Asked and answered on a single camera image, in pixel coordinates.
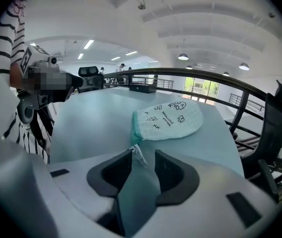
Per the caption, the person's left forearm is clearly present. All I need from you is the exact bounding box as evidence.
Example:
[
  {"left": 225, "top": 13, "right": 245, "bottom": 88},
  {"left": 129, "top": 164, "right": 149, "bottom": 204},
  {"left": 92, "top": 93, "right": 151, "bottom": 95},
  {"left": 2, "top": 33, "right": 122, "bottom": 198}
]
[{"left": 9, "top": 62, "right": 24, "bottom": 89}]

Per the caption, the black office chair with headrest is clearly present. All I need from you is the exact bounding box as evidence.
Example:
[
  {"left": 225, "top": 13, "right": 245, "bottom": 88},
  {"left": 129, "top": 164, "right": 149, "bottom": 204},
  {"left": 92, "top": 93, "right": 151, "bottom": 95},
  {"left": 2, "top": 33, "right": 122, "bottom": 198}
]
[{"left": 77, "top": 65, "right": 105, "bottom": 94}]

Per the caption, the window with green view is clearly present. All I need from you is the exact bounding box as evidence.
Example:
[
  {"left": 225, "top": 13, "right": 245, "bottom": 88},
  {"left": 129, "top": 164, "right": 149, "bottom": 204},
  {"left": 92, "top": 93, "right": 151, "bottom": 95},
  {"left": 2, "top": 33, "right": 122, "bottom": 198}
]
[{"left": 183, "top": 77, "right": 221, "bottom": 102}]

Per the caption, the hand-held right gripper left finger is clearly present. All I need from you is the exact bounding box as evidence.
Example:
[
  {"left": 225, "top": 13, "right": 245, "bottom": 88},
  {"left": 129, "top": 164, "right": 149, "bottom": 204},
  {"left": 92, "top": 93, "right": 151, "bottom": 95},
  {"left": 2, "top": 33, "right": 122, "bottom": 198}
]
[{"left": 86, "top": 148, "right": 133, "bottom": 199}]

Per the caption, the light green checkered pouch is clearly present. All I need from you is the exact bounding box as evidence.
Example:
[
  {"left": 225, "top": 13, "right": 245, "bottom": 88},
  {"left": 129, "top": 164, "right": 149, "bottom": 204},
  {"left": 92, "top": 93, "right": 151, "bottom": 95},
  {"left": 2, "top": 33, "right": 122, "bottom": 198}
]
[{"left": 129, "top": 100, "right": 204, "bottom": 169}]

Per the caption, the black box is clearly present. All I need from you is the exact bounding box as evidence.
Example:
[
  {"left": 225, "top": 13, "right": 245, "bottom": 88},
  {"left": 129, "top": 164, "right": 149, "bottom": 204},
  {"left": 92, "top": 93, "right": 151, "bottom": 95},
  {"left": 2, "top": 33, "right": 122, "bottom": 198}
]
[{"left": 129, "top": 83, "right": 157, "bottom": 94}]

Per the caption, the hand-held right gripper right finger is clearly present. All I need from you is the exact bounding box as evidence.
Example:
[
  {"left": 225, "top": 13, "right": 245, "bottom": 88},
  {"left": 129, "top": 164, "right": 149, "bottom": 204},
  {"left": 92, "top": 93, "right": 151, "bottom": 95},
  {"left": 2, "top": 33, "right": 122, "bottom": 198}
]
[{"left": 154, "top": 149, "right": 201, "bottom": 207}]

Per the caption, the dark metal railing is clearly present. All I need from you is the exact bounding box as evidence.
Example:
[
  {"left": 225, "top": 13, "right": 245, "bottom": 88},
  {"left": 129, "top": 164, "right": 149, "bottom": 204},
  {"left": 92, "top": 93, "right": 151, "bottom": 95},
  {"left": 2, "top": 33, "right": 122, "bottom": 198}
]
[{"left": 103, "top": 67, "right": 282, "bottom": 158}]

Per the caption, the black striped white shirt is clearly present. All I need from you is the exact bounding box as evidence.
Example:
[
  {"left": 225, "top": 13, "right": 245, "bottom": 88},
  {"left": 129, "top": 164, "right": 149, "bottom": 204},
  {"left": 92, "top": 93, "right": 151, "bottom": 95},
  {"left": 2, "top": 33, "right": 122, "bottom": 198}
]
[{"left": 0, "top": 0, "right": 55, "bottom": 165}]

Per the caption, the black mesh office chair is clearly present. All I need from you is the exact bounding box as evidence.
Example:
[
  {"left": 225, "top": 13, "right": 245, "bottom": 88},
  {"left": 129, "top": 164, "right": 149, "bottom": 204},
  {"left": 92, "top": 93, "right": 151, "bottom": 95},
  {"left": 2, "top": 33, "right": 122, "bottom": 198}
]
[{"left": 241, "top": 79, "right": 282, "bottom": 204}]

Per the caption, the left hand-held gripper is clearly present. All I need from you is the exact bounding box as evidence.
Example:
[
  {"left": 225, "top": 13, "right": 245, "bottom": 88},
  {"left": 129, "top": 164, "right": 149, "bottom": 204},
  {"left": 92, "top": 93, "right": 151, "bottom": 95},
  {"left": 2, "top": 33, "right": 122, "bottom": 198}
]
[{"left": 16, "top": 45, "right": 84, "bottom": 131}]

